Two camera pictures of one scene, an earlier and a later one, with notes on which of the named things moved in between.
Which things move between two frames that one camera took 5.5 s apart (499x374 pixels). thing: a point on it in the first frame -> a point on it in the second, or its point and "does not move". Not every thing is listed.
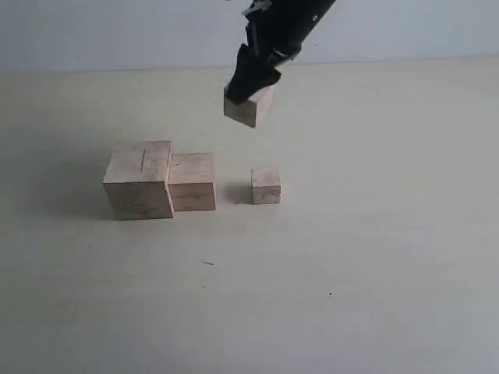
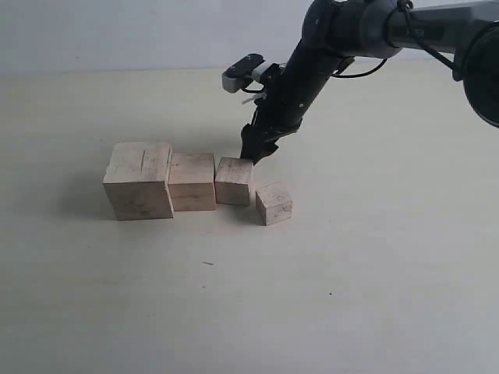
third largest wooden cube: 255,111 -> 235,181
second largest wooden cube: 192,181 does not move
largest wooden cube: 136,178 does not move
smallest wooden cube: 266,185 -> 274,204
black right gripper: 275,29 -> 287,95
